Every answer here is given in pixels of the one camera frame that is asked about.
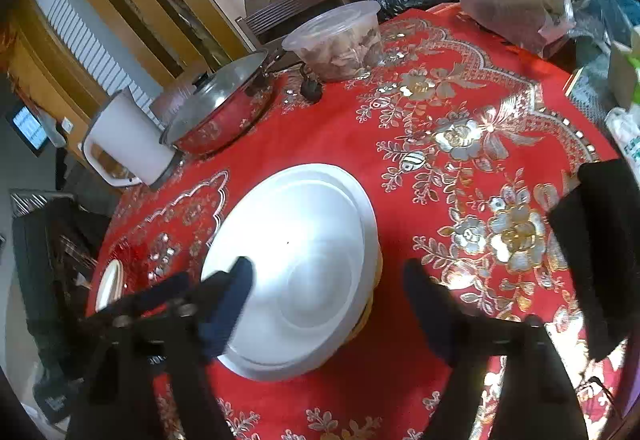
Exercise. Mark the clear plastic food container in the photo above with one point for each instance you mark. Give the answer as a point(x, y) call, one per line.
point(339, 44)

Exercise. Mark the red glass plate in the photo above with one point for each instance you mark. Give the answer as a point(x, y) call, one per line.
point(131, 251)

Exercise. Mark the wooden chair back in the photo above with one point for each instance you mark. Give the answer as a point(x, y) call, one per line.
point(268, 26)

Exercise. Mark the red floral tablecloth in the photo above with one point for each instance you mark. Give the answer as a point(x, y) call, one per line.
point(463, 143)

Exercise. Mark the dark coat with plaid scarf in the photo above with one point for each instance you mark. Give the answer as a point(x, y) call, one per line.
point(53, 246)

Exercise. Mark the clear bag of dried food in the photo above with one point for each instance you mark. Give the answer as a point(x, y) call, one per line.
point(534, 25)

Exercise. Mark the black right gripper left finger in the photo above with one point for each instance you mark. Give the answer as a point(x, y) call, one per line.
point(188, 326)

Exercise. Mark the white disposable plate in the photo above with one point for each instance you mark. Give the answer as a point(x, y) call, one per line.
point(310, 232)

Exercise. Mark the steel pot with glass lid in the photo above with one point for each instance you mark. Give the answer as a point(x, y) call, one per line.
point(225, 104)

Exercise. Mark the white electric kettle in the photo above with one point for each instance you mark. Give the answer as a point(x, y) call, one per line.
point(123, 131)

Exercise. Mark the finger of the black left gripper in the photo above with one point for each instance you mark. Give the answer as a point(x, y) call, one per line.
point(597, 227)

